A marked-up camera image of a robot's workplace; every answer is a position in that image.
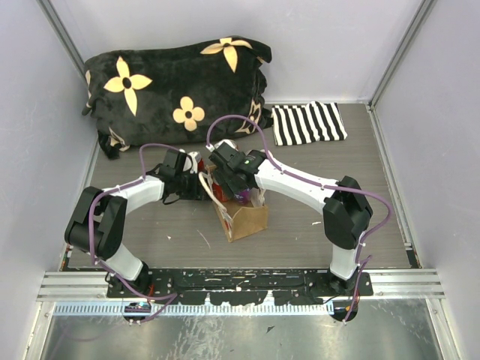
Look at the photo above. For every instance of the black white striped cloth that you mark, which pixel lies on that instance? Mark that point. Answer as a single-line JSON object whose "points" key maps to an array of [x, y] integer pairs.
{"points": [[295, 125]]}

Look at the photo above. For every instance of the burlap watermelon canvas bag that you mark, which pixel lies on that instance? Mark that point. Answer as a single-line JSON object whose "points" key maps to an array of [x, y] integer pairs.
{"points": [[238, 221]]}

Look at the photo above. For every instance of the purple fanta can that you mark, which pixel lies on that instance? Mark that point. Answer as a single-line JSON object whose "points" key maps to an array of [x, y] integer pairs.
{"points": [[243, 197]]}

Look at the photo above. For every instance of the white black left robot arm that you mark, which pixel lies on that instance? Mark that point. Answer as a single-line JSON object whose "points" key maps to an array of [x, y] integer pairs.
{"points": [[97, 224]]}

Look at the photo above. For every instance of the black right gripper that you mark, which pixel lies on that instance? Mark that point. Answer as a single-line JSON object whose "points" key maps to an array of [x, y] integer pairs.
{"points": [[229, 187]]}

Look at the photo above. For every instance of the black floral plush blanket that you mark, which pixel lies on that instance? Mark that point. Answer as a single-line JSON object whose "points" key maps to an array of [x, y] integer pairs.
{"points": [[172, 96]]}

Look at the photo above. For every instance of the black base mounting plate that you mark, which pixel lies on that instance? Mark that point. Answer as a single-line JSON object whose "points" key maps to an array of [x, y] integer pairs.
{"points": [[240, 286]]}

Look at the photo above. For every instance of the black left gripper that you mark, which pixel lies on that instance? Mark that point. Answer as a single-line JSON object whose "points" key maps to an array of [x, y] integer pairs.
{"points": [[197, 193]]}

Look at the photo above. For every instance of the white slotted cable duct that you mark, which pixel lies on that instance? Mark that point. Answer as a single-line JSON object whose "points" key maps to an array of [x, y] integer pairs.
{"points": [[117, 308]]}

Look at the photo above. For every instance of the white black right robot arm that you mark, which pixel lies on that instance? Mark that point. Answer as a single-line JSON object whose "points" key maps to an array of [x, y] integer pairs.
{"points": [[345, 211]]}

